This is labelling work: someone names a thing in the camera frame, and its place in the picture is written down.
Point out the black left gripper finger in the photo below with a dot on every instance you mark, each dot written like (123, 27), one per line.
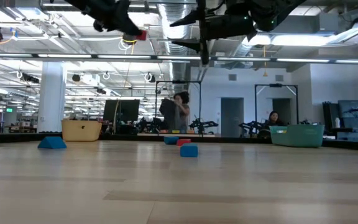
(129, 23)

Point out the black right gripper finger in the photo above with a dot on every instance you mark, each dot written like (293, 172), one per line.
(193, 19)
(193, 45)

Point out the small red foam block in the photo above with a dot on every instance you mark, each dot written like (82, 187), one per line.
(183, 142)

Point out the small blue foam block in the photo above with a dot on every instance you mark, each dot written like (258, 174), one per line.
(170, 140)

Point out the long blue foam block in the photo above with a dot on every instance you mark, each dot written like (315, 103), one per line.
(189, 151)

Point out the blue foam wedge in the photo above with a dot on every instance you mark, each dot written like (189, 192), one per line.
(51, 143)

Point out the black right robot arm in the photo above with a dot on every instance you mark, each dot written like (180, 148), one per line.
(269, 12)

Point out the black background robot arm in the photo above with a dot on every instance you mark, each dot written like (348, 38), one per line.
(252, 126)
(149, 123)
(204, 124)

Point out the person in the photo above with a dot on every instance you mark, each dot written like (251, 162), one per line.
(273, 118)
(182, 115)

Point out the dark garment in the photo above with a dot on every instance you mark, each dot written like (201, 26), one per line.
(168, 113)

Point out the grey door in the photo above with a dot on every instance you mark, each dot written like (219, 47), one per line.
(232, 118)
(283, 107)

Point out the black monitor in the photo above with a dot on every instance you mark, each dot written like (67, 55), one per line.
(126, 110)

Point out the white building column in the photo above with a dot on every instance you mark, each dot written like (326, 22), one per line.
(51, 99)

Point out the yellow-orange plastic bin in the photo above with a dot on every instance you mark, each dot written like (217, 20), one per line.
(81, 132)

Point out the teal plastic bin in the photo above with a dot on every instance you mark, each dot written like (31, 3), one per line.
(297, 138)

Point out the black cabinet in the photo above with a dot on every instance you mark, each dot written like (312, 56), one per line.
(329, 115)

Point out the white bottle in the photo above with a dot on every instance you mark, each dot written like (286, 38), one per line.
(337, 124)

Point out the grey monitor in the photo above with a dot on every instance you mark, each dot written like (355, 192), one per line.
(351, 107)

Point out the large silver ventilation duct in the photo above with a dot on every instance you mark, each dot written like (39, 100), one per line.
(244, 49)

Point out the black frame stand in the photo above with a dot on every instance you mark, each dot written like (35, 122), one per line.
(275, 85)
(179, 82)

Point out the wall air vent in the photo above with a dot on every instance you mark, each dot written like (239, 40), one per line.
(232, 77)
(279, 78)

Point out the suspended linear light rail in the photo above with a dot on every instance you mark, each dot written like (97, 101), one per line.
(64, 56)

